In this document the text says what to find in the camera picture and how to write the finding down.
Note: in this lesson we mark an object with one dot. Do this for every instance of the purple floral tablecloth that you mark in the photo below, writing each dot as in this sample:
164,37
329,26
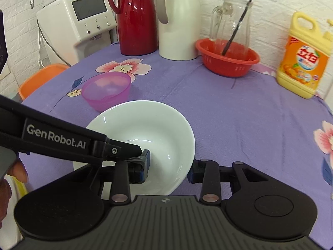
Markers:
234,114

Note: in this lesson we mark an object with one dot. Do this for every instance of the red plastic basket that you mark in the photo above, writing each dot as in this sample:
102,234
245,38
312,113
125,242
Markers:
229,60

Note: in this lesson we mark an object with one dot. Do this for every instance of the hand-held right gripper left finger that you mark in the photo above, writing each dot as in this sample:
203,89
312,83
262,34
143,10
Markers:
146,170

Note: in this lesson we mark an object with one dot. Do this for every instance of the purple plastic bowl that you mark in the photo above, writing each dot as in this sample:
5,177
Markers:
106,91

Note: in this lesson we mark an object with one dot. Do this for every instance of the white thermos jug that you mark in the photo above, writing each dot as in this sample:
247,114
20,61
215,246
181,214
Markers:
179,28

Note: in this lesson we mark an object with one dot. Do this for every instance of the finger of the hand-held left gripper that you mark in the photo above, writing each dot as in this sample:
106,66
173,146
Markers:
124,151

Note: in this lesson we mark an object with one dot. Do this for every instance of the person's left hand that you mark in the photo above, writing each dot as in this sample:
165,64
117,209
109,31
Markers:
18,172

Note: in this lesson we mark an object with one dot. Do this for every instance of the clear glass pitcher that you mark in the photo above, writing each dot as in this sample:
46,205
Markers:
223,20

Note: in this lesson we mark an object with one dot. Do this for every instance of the black stirring stick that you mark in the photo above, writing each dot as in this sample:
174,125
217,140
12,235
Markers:
238,26

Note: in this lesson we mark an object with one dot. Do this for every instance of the white ceramic bowl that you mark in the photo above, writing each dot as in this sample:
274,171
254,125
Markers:
156,130

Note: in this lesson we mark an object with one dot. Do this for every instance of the orange plastic stool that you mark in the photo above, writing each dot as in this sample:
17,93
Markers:
39,80

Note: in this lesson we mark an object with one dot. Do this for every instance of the yellow detergent bottle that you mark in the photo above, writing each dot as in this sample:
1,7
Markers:
301,65

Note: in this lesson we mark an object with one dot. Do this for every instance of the red thermos jug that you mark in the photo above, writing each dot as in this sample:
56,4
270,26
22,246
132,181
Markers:
136,20

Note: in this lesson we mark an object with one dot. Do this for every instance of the white water dispenser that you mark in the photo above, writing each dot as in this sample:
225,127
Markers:
65,39

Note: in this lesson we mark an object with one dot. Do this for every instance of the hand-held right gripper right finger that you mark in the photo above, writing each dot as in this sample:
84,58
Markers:
191,173

